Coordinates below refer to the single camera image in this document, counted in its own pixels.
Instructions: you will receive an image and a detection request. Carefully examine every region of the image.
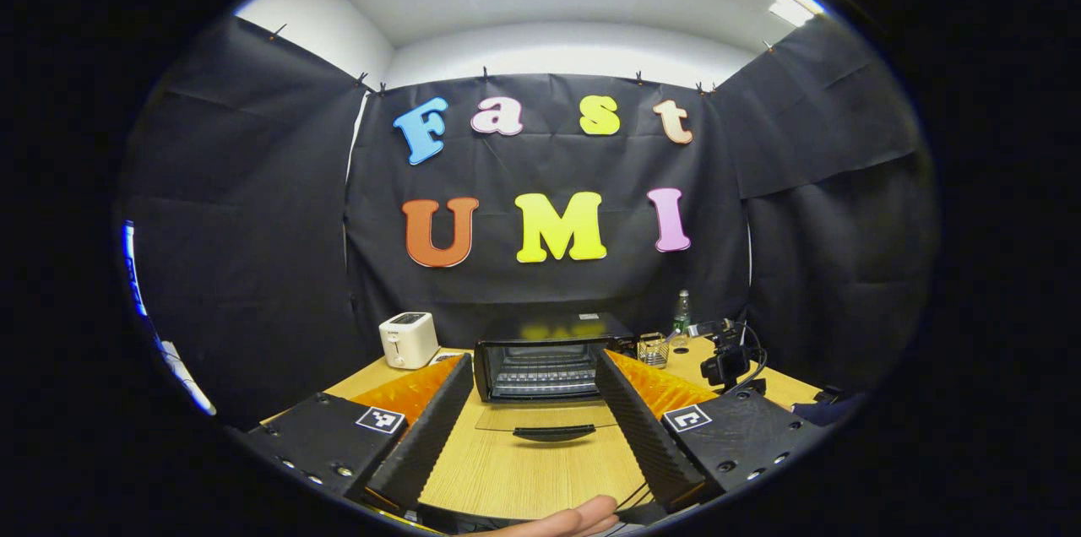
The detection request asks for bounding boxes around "white toaster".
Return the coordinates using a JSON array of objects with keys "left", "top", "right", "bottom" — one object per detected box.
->
[{"left": 378, "top": 312, "right": 441, "bottom": 370}]

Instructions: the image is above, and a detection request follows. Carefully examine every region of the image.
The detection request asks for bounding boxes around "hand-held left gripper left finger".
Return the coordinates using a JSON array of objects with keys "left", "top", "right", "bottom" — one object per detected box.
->
[{"left": 243, "top": 353, "right": 475, "bottom": 521}]

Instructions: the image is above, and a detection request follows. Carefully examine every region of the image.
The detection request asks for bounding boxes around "black electric oven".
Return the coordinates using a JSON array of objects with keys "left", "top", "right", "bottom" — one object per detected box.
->
[{"left": 473, "top": 313, "right": 636, "bottom": 443}]

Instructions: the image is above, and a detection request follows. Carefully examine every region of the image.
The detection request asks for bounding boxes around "small wire basket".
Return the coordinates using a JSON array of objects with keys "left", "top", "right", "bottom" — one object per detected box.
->
[{"left": 636, "top": 333, "right": 672, "bottom": 369}]

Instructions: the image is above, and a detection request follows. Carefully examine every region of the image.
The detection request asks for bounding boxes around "small ceiling light panel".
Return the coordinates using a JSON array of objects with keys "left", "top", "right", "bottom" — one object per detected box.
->
[{"left": 769, "top": 0, "right": 825, "bottom": 27}]

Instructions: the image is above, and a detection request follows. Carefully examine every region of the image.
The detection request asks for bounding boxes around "black backdrop cloth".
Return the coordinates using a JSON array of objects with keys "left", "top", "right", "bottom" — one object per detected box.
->
[{"left": 114, "top": 14, "right": 940, "bottom": 428}]

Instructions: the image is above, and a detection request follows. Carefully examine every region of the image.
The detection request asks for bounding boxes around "green plastic bottle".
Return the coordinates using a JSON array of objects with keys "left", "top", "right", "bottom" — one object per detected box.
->
[{"left": 672, "top": 290, "right": 693, "bottom": 354}]

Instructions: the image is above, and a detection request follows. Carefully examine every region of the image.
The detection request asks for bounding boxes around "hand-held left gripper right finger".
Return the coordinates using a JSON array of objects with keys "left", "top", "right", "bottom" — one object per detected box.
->
[{"left": 595, "top": 349, "right": 827, "bottom": 515}]

